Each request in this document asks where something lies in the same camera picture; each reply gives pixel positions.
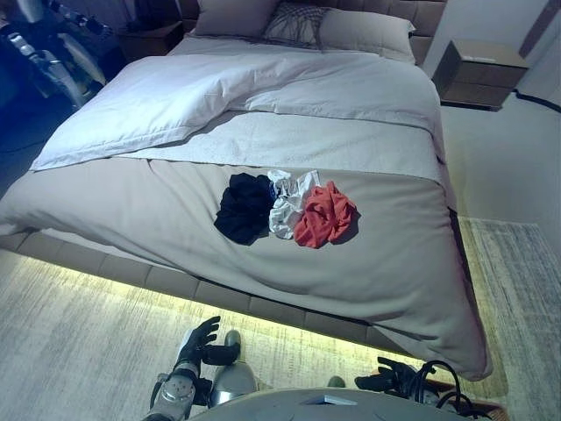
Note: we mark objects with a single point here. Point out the grey robot torso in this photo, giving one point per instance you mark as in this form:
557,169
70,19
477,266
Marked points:
333,405

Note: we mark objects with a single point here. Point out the black crumpled garment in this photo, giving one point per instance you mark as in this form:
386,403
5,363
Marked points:
242,208

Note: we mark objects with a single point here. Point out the white crumpled garment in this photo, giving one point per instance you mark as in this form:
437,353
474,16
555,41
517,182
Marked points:
285,206

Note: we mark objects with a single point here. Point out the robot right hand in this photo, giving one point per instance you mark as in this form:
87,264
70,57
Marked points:
385,377

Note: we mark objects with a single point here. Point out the large beige pillow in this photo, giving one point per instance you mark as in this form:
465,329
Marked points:
232,15

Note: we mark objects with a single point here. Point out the grey robot leg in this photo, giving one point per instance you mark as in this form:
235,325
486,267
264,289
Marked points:
232,377

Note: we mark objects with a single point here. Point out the brown nightstand with box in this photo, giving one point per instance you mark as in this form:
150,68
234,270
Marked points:
151,39

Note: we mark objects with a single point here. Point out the wooden bedside table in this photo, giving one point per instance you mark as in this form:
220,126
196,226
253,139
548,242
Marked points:
477,72

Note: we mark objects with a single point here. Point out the beige pillow with flange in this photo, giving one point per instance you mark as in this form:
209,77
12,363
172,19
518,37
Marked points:
366,33

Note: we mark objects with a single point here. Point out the brown upholstered bed frame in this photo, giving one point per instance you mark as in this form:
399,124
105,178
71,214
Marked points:
175,276

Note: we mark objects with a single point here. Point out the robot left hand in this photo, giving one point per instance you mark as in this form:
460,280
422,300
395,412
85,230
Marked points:
202,344

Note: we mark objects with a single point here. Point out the grey bed cover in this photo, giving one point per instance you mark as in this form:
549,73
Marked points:
210,245

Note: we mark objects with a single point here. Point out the pale woven rug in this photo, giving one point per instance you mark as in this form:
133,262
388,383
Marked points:
87,351

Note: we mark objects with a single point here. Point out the white folded duvet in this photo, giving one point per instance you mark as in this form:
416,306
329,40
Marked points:
245,96

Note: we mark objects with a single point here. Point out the patterned grey cushion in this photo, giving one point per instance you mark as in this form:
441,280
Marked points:
293,24

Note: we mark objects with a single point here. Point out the red crumpled garment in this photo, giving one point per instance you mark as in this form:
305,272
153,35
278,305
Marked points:
324,215

